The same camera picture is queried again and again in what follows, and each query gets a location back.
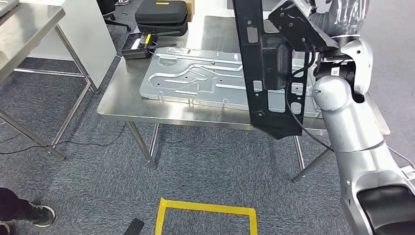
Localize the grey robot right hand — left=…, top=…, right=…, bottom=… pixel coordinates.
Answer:
left=308, top=0, right=370, bottom=38

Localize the black plastic panel part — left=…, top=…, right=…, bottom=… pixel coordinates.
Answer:
left=232, top=0, right=309, bottom=141

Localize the steel workbench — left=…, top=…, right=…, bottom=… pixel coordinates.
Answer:
left=97, top=14, right=392, bottom=184

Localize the brown cardboard box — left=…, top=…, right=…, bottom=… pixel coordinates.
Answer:
left=184, top=0, right=196, bottom=23

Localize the stamped sheet metal plate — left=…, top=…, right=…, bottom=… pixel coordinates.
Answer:
left=139, top=46, right=322, bottom=119

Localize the black zip case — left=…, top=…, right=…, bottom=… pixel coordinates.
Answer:
left=134, top=0, right=189, bottom=37

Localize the black device with yellow label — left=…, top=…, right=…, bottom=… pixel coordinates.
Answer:
left=121, top=31, right=178, bottom=60

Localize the black office chair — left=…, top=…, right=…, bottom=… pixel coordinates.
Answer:
left=96, top=0, right=132, bottom=32

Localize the yellow floor tape square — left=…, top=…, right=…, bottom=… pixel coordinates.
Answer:
left=154, top=198, right=258, bottom=235

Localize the white board panel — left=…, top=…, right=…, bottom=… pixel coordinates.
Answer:
left=19, top=0, right=118, bottom=94

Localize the black flat robot fitting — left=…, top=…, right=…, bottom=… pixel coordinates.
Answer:
left=123, top=218, right=145, bottom=235

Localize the steel side table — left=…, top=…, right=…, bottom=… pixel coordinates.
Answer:
left=0, top=0, right=98, bottom=161

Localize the person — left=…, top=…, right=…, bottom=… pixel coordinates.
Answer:
left=0, top=187, right=56, bottom=235

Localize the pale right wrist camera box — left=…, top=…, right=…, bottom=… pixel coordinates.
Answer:
left=281, top=0, right=313, bottom=11

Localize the black camera cable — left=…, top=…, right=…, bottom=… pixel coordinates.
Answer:
left=284, top=42, right=335, bottom=153

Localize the black floor cable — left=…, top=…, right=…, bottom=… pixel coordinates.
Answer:
left=0, top=122, right=128, bottom=156

